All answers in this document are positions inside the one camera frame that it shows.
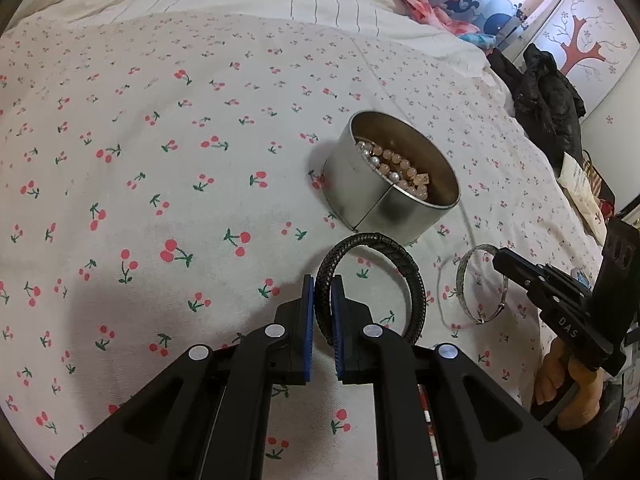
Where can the silver bangle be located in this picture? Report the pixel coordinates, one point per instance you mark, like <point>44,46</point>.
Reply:
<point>462,270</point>

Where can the round metal tin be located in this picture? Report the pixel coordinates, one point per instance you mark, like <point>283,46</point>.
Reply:
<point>390,215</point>

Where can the light blue cloth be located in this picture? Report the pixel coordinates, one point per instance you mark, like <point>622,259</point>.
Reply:
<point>480,40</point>

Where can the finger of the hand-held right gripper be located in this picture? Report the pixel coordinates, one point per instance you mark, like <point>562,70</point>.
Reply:
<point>565,277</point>
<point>517,270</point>

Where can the round tin lid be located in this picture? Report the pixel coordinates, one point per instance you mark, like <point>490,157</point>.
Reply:
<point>581,275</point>

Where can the person's right hand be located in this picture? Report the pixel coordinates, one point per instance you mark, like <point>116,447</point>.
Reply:
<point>580,390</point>

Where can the cherry print bedsheet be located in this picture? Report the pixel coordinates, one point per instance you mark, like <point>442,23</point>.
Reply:
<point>175,185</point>

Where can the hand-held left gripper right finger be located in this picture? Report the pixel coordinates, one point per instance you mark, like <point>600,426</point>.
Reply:
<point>340,330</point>

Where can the tree wall sticker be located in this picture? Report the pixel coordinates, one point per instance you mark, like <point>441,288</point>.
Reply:
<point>580,45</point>

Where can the black jacket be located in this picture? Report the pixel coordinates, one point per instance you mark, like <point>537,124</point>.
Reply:
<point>545,100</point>

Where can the brown woven basket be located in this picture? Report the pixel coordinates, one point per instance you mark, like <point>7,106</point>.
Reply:
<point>597,185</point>

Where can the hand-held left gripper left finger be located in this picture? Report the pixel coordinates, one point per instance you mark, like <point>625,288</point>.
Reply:
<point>308,330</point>

